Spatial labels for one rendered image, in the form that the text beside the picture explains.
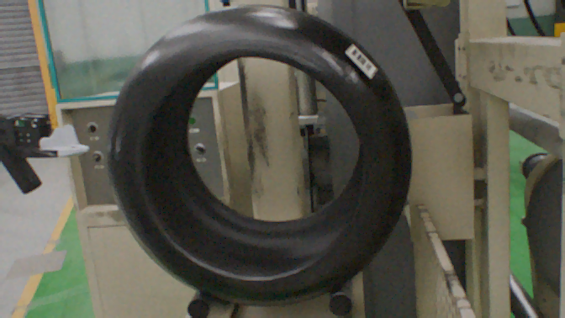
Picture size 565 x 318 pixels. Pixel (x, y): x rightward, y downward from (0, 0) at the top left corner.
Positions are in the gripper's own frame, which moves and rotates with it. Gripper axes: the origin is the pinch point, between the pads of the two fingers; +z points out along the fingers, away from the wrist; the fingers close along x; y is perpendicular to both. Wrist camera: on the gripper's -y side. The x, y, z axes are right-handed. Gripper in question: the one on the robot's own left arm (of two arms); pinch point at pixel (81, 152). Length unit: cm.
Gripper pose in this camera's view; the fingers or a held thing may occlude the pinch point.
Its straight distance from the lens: 117.3
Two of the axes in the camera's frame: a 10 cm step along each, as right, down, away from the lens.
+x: 1.1, -2.5, 9.6
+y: 0.2, -9.7, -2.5
